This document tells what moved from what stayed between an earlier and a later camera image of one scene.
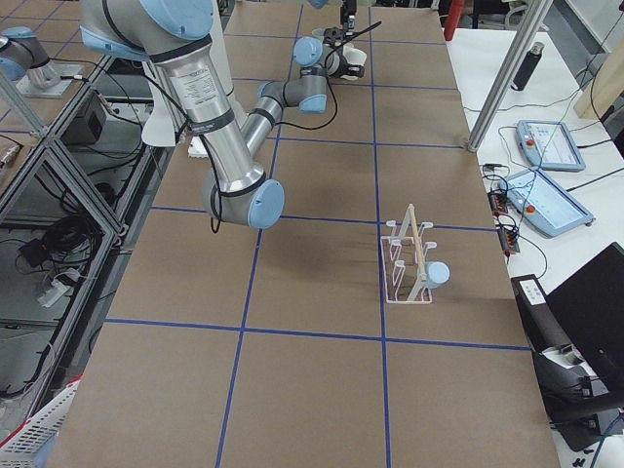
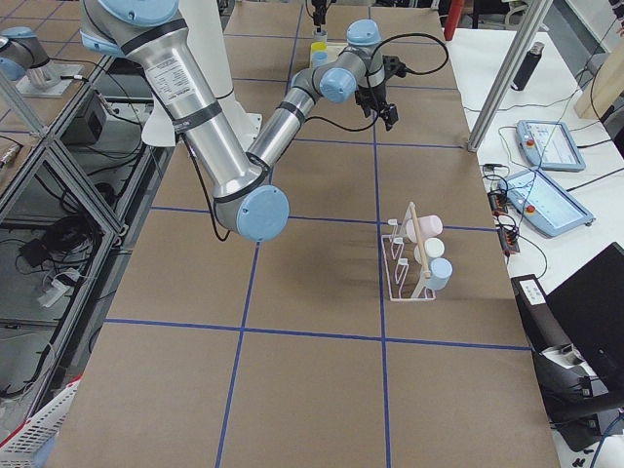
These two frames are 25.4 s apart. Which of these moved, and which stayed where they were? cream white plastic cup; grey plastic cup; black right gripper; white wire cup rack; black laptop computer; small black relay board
Moved: black right gripper; cream white plastic cup
Stayed: black laptop computer; small black relay board; white wire cup rack; grey plastic cup
